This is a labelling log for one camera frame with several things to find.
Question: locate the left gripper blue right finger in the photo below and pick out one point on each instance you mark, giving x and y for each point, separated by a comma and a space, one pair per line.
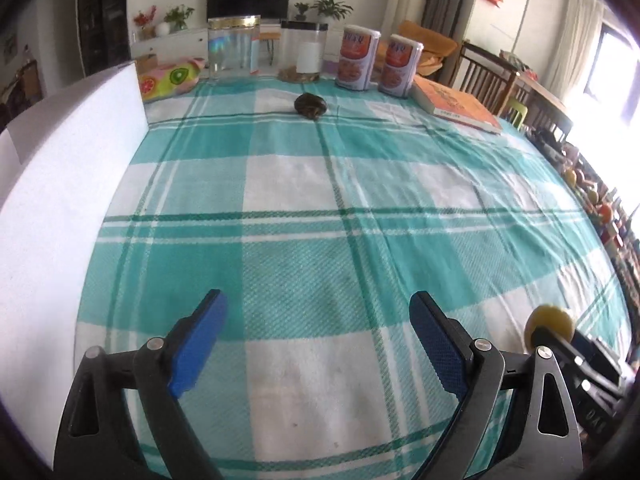
539, 438

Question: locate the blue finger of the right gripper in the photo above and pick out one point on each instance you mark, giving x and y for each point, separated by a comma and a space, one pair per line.
573, 365
597, 354

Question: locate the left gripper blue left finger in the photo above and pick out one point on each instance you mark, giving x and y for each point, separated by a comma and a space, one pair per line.
96, 438

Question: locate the yellow-green pear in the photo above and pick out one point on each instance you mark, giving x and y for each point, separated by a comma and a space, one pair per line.
552, 317

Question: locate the dark brown rotten fruit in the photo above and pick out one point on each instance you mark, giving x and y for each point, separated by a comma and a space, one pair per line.
310, 106

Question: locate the green plastic stool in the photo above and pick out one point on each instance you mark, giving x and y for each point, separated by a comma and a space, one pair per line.
516, 112

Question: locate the white cardboard box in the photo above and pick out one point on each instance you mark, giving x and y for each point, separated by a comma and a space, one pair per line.
61, 163

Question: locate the wooden side table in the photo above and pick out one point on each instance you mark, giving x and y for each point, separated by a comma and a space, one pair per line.
545, 110

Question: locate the orange book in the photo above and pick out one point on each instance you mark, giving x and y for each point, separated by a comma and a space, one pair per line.
455, 105

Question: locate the teal white plaid tablecloth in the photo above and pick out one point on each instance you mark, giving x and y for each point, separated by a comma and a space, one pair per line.
319, 232

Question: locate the dark wooden chair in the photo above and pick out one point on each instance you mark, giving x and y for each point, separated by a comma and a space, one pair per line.
484, 75

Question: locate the orange lounge chair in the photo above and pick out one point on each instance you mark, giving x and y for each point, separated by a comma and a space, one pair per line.
436, 47

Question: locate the fruit print tissue pack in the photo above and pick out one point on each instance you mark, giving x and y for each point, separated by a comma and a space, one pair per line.
170, 79

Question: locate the right red white can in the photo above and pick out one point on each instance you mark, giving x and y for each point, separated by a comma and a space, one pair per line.
400, 63

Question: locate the red white can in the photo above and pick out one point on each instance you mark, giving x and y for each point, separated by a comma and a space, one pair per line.
357, 57
400, 63

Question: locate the left red white can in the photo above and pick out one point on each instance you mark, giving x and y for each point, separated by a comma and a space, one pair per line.
357, 57

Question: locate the white tv cabinet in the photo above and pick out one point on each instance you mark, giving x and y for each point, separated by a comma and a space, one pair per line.
188, 43

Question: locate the red flower vase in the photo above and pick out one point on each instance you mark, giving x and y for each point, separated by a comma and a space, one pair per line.
144, 22

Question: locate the clear jar gold lid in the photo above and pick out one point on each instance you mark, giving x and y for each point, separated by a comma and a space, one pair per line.
233, 46

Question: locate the left potted plant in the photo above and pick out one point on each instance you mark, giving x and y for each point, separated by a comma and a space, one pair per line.
177, 17

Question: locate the clear jar black lid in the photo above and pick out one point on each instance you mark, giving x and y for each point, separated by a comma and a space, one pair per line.
301, 51

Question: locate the wooden bench stool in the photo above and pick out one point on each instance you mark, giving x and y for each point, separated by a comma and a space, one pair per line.
270, 39

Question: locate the green potted plant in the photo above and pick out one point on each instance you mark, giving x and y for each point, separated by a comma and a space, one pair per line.
329, 11

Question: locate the small potted plant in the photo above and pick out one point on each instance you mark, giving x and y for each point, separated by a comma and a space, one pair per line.
301, 10

